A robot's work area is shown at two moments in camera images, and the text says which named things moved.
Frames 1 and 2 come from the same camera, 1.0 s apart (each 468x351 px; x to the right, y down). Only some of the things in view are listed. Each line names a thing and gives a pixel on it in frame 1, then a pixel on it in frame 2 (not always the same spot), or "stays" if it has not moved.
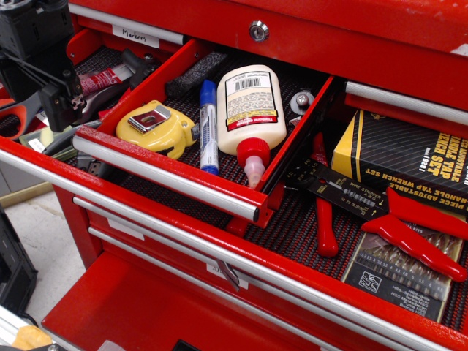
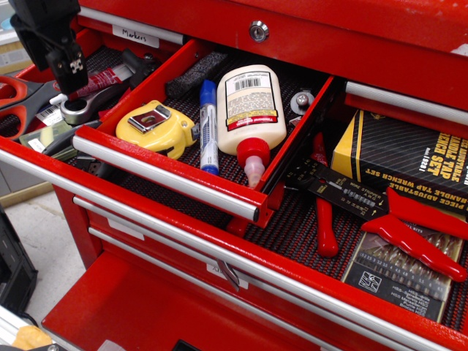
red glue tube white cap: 110,77 stays
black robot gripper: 34,36 -> 44,25
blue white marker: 209,137 stays
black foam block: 205,69 stays
